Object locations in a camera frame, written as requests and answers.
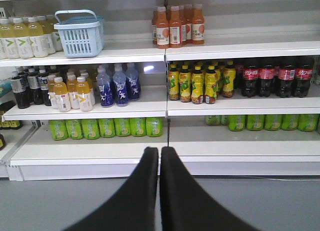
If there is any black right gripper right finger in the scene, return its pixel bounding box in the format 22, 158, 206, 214
159, 146, 255, 231

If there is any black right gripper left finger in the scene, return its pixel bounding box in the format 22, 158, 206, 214
66, 147, 159, 231

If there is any light blue plastic basket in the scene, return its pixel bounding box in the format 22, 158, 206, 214
54, 9, 105, 58

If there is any green drink bottle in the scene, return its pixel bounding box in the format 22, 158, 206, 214
81, 119, 100, 140
146, 117, 163, 137
281, 114, 300, 131
65, 119, 84, 140
227, 114, 246, 132
114, 118, 131, 137
298, 113, 319, 132
48, 119, 69, 141
98, 118, 116, 138
264, 114, 283, 131
129, 117, 146, 137
246, 114, 265, 131

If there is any blue sports drink bottle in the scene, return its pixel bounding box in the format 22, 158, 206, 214
125, 62, 141, 101
96, 65, 114, 108
113, 66, 129, 107

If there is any yellow lemon tea bottle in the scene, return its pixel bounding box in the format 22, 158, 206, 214
204, 65, 217, 104
168, 64, 180, 101
191, 65, 204, 104
179, 64, 191, 103

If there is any orange vitamin drink bottle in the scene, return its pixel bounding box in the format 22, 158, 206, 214
76, 76, 93, 112
53, 76, 71, 112

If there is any white store shelving unit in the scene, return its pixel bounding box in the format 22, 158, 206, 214
0, 0, 320, 181

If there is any dark cola plastic bottle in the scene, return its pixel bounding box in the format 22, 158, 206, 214
292, 56, 314, 98
241, 57, 259, 98
276, 56, 296, 98
258, 57, 275, 97

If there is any dark tea bottle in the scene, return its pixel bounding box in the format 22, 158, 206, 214
10, 75, 30, 109

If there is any orange C100 juice bottle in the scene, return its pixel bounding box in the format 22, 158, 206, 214
156, 6, 170, 49
192, 4, 205, 45
169, 6, 183, 48

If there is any pale yellow drink bottle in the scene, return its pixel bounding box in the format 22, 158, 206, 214
13, 17, 34, 59
0, 18, 20, 59
28, 17, 49, 58

